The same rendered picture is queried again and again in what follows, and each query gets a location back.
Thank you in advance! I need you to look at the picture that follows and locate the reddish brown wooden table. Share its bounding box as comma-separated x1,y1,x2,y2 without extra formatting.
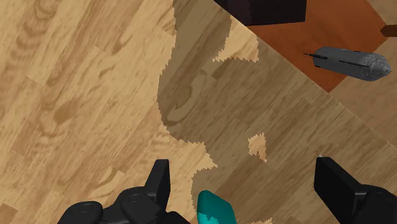
246,0,397,94

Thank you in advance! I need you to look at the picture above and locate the grey cylindrical object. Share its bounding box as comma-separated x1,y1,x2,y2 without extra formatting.
303,46,392,82

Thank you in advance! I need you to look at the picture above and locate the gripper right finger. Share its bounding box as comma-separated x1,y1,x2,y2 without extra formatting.
313,156,397,224

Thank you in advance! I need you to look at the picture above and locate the teal pointed object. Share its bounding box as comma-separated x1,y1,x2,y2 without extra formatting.
197,190,237,224

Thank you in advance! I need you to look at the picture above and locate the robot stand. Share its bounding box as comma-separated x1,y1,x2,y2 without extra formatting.
213,0,308,27

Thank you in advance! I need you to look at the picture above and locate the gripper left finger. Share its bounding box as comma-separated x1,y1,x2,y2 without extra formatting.
57,158,191,224

